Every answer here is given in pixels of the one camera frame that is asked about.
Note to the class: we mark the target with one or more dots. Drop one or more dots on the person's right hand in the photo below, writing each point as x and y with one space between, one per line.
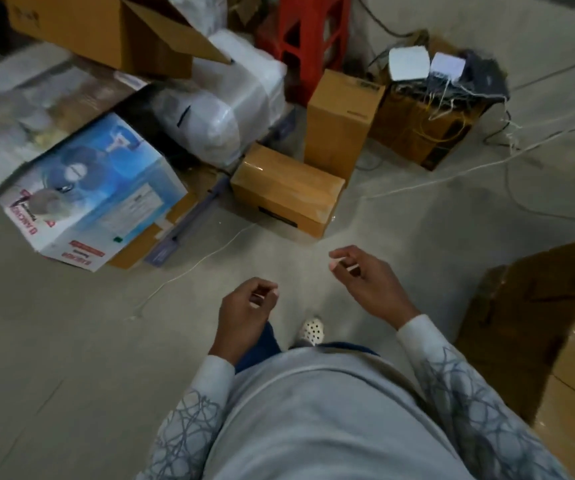
375 289

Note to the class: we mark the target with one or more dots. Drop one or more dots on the small taped cardboard box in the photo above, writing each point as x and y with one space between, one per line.
287 192

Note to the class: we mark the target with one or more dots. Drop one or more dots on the white plastic wrapped bundle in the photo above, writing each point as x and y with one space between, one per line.
247 89

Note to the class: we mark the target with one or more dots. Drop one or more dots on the person's left thumb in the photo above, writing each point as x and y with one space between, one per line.
263 300

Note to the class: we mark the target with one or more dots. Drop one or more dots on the clear plastic wrapped bundle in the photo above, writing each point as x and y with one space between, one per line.
197 124

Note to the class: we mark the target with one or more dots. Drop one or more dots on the person's blue trousers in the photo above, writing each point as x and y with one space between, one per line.
262 347

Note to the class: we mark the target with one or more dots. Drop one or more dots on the large flat cardboard carton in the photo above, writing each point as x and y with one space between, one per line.
552 344

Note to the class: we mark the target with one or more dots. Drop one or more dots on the person's left hand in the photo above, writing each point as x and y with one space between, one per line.
240 319

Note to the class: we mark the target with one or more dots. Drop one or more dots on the person's right thumb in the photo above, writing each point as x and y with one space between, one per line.
343 267

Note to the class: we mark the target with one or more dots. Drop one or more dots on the open large cardboard box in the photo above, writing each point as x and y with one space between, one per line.
112 29

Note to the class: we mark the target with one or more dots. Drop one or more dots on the red plastic stool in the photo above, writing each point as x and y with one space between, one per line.
312 39

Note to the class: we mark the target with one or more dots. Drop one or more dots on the small white network device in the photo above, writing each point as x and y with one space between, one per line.
447 67

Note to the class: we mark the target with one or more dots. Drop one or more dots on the blue fan box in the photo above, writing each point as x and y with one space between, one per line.
92 194

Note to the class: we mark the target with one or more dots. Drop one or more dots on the grey printed flat carton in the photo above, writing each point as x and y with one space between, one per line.
32 109

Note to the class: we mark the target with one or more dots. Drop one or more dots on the white square network device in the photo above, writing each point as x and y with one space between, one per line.
408 63

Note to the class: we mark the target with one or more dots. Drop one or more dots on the person's grey shirt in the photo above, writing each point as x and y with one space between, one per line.
332 419

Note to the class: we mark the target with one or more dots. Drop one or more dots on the black network device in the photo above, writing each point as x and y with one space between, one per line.
485 77

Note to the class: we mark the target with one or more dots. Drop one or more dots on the white perforated shoe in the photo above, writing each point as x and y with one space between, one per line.
310 331

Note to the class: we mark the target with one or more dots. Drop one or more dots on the person's right forearm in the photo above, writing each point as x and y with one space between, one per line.
472 399

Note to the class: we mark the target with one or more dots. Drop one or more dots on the tall brown cardboard box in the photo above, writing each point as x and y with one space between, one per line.
340 122

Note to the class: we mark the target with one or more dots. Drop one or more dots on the person's left forearm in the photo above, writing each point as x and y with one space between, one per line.
195 419

